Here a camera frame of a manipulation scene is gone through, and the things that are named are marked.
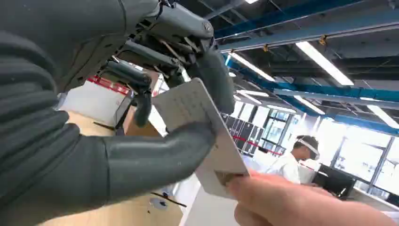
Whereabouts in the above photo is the white card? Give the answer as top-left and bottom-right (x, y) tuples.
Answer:
(152, 78), (250, 200)

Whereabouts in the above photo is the white panel with red stripe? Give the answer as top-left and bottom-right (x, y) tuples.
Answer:
(58, 75), (132, 127)

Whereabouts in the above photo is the black monitor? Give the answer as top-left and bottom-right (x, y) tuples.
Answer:
(312, 164), (356, 199)

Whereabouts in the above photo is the dark window frame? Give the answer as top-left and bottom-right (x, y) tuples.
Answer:
(329, 136), (399, 196)

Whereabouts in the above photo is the black shelving rack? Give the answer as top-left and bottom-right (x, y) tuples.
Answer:
(222, 113), (266, 156)

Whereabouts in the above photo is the person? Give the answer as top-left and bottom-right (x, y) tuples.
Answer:
(266, 135), (322, 185)

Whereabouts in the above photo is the blue ceiling duct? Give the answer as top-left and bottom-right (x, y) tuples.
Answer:
(223, 54), (399, 137)

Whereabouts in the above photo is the long ceiling light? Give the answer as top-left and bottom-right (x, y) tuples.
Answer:
(293, 95), (326, 116)
(235, 89), (270, 105)
(295, 41), (355, 87)
(228, 52), (276, 83)
(266, 104), (297, 114)
(360, 97), (399, 130)

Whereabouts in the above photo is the blue ceiling beam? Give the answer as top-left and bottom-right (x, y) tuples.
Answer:
(214, 0), (399, 53)

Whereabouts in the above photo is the person's hand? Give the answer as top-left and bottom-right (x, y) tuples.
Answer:
(226, 169), (399, 226)

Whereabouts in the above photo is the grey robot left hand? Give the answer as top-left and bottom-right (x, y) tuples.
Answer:
(0, 0), (235, 203)

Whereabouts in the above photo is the ribbed grey left arm sleeve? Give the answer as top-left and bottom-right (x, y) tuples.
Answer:
(0, 30), (108, 226)

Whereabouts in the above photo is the brown cardboard box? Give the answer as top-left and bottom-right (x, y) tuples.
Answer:
(124, 105), (162, 138)

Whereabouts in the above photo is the red barrier tape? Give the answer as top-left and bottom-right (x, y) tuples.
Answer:
(232, 135), (283, 156)

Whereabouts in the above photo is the white headset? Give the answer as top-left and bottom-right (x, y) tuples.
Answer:
(295, 138), (321, 157)

